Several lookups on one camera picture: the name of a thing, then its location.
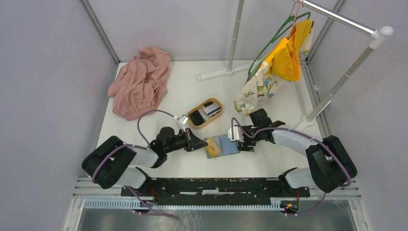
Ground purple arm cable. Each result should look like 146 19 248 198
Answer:
230 117 352 217
91 109 189 219

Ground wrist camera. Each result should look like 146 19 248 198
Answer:
227 125 244 142
173 115 188 131

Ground white clothes rack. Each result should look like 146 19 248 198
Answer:
197 0 394 132

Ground black card in tray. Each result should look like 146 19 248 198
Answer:
189 110 206 126

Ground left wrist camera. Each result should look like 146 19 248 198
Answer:
173 115 188 131

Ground pink crumpled cloth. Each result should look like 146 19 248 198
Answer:
107 46 171 121

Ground pink clothes hanger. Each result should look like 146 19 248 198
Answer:
285 0 303 38

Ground green clothes hanger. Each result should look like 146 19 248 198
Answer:
246 11 311 82

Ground white striped card in tray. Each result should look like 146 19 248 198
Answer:
202 102 222 117

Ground yellow credit card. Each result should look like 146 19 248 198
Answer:
205 139 221 158

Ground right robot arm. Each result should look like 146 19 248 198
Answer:
227 109 357 196

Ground aluminium frame rails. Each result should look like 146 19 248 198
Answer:
63 177 368 231

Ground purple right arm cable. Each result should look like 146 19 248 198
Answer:
230 117 352 217

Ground cartoon print hanging garment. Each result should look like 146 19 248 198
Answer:
233 19 316 116

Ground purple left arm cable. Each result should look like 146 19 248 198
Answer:
91 109 189 219

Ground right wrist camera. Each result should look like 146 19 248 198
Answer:
227 125 244 142

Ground white cable duct strip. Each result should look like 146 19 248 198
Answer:
83 199 283 211

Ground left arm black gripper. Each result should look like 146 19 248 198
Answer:
165 128 208 153

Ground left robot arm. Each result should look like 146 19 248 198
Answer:
81 127 208 196

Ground yellow oval card tray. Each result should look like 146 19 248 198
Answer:
187 98 224 129

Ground yellow hanging garment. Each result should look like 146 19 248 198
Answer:
259 19 314 82

